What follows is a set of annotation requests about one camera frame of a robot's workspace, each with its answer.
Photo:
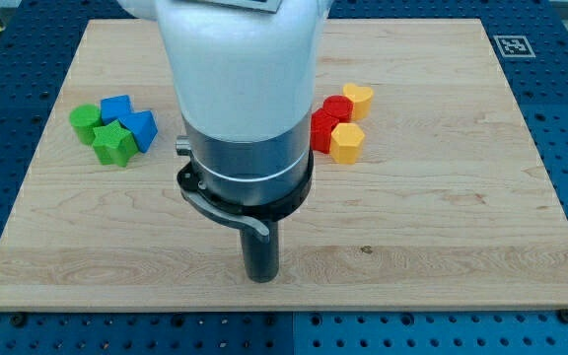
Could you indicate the yellow heart block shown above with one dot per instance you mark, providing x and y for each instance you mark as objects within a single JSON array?
[{"x": 361, "y": 98}]

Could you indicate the white fiducial marker tag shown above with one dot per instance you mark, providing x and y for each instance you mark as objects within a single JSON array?
[{"x": 514, "y": 46}]

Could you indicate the yellow hexagon block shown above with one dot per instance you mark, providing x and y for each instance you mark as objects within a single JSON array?
[{"x": 346, "y": 143}]

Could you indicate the red cylinder block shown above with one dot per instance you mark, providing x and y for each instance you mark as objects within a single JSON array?
[{"x": 339, "y": 107}]

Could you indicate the blue triangle block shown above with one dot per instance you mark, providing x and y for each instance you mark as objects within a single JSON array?
[{"x": 143, "y": 126}]

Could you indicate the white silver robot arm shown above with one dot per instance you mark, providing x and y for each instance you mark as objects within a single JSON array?
[{"x": 244, "y": 73}]

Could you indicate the green cylinder block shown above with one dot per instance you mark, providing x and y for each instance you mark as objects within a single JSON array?
[{"x": 84, "y": 119}]

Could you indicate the green star block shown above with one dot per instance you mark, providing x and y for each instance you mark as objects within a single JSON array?
[{"x": 113, "y": 144}]

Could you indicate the red star block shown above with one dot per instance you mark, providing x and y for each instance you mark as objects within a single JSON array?
[{"x": 322, "y": 125}]

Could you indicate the wooden board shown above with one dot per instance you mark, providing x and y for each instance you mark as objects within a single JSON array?
[{"x": 449, "y": 207}]

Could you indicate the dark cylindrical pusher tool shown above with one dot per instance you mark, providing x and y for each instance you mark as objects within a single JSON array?
[{"x": 261, "y": 259}]

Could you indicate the blue cube block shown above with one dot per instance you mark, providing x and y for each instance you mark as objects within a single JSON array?
[{"x": 114, "y": 107}]

